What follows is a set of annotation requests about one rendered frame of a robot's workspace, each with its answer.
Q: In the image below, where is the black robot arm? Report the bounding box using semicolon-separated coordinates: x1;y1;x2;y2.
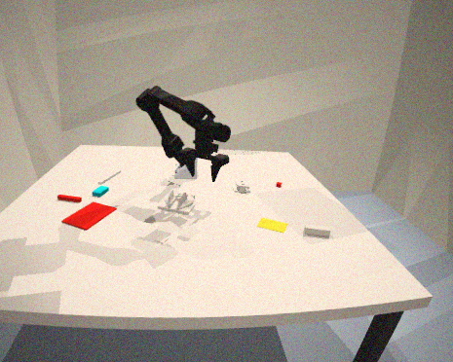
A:
136;86;231;167

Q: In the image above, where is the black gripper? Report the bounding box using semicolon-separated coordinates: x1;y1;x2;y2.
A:
178;137;230;182

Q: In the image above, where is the teal rectangular block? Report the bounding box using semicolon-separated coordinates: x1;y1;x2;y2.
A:
92;186;109;197

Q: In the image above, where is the red flat bar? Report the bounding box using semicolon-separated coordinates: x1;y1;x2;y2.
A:
57;195;82;203

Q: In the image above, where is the yellow flat plate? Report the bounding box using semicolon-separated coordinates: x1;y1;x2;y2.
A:
257;218;287;233

